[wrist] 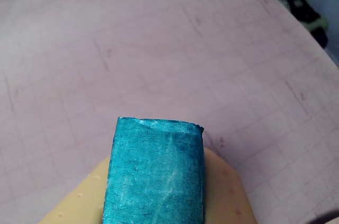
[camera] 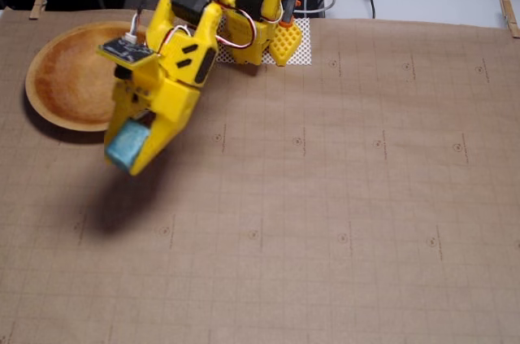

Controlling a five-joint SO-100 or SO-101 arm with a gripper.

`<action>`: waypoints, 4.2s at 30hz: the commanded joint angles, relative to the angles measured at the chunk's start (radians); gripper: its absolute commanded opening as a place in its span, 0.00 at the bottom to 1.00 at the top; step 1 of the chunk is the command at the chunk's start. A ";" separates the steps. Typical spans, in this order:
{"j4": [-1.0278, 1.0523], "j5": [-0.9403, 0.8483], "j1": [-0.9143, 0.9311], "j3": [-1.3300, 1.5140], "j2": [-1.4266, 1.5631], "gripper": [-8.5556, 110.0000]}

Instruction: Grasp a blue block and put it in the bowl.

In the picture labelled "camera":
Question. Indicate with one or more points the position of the yellow perforated robot base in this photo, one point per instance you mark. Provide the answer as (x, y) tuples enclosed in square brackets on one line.
[(286, 43)]

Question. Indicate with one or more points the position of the black orange table clamp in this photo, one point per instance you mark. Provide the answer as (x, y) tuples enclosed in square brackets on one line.
[(288, 10)]

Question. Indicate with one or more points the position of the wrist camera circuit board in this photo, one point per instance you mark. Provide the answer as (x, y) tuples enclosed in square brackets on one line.
[(126, 49)]

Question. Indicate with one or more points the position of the round wooden bowl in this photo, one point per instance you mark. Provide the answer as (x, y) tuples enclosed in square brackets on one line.
[(69, 75)]

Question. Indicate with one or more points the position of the white mesh mat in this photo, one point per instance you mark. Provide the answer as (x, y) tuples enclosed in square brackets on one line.
[(304, 47)]

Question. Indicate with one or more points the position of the gridded gift wrap paper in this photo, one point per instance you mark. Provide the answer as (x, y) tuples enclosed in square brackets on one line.
[(325, 218)]

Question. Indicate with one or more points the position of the blue foam block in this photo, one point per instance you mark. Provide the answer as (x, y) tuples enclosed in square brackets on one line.
[(124, 145)]

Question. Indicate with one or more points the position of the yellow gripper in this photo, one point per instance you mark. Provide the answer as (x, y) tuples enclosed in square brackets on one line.
[(174, 103)]

